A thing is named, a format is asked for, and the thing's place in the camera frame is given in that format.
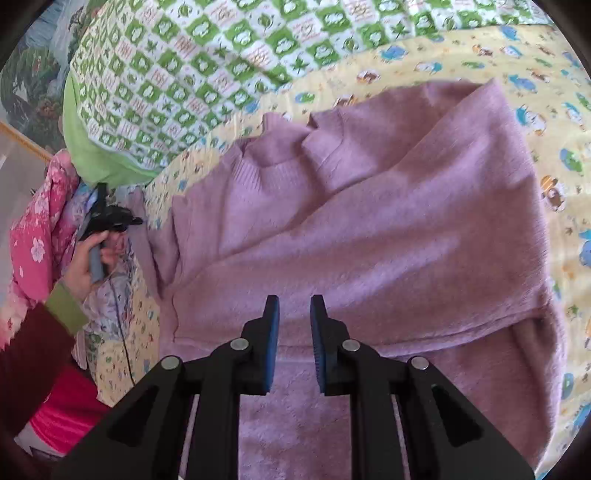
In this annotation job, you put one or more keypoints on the person's left hand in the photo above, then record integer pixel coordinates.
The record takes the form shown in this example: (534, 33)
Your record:
(78, 272)

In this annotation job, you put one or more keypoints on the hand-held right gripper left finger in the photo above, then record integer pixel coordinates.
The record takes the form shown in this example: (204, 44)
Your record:
(273, 344)

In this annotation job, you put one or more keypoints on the person's pink clothing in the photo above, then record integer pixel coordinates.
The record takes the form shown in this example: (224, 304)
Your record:
(64, 410)

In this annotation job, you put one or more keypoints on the green checkered frog pillow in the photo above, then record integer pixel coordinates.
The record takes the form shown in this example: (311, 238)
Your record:
(221, 60)

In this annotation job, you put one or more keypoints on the pale purple floral quilt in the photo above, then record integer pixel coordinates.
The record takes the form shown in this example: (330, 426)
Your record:
(124, 300)

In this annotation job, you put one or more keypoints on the pink floral quilt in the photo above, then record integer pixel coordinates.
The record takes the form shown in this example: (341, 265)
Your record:
(37, 235)

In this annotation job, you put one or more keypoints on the purple knit sweater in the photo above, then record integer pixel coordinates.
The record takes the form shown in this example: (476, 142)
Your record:
(369, 240)

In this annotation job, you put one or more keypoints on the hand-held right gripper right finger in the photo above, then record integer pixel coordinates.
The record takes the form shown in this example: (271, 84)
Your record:
(318, 344)

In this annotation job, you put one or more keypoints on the yellow bear-print bedsheet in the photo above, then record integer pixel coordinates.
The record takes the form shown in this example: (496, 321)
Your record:
(554, 120)

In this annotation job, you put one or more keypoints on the plain green pillow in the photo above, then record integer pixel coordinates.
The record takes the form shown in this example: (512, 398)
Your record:
(92, 147)

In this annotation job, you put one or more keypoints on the wall poster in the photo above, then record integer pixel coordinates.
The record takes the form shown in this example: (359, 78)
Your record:
(32, 87)

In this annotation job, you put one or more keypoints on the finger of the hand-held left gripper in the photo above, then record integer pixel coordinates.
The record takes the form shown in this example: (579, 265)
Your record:
(134, 220)

